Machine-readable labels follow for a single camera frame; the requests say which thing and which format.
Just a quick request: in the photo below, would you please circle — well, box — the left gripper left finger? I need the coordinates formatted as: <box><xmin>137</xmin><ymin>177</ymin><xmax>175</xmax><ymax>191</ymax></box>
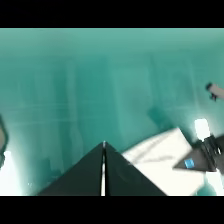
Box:
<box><xmin>38</xmin><ymin>141</ymin><xmax>105</xmax><ymax>197</ymax></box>

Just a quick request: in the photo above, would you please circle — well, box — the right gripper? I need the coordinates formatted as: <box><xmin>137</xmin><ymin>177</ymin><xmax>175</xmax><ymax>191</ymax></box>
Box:
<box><xmin>172</xmin><ymin>133</ymin><xmax>224</xmax><ymax>173</ymax></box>

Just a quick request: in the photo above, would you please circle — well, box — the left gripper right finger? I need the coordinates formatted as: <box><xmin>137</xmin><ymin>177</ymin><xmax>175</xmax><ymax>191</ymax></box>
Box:
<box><xmin>104</xmin><ymin>141</ymin><xmax>168</xmax><ymax>197</ymax></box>

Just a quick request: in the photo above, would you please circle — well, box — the white knitted garment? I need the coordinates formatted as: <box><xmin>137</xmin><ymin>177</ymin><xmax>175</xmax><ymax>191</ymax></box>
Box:
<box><xmin>121</xmin><ymin>127</ymin><xmax>215</xmax><ymax>197</ymax></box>

